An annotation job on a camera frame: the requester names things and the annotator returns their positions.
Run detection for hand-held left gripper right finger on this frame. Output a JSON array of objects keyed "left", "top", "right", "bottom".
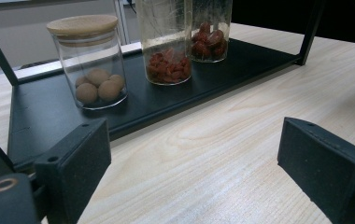
[{"left": 277, "top": 116, "right": 355, "bottom": 224}]

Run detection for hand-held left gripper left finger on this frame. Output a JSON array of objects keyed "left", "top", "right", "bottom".
[{"left": 34, "top": 117, "right": 113, "bottom": 224}]

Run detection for glass jar red berries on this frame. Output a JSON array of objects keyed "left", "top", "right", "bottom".
[{"left": 135, "top": 0, "right": 194, "bottom": 87}]

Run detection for black metal shelf rack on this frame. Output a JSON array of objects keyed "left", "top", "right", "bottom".
[{"left": 0, "top": 0, "right": 328, "bottom": 178}]

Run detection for short glass jar brown balls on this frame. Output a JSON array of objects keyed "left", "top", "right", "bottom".
[{"left": 46, "top": 14, "right": 129, "bottom": 111}]

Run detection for beige desk leg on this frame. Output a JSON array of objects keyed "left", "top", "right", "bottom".
[{"left": 113, "top": 0, "right": 132, "bottom": 46}]

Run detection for tall glass jar red dates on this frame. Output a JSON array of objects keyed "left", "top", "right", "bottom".
[{"left": 191, "top": 0, "right": 234, "bottom": 64}]

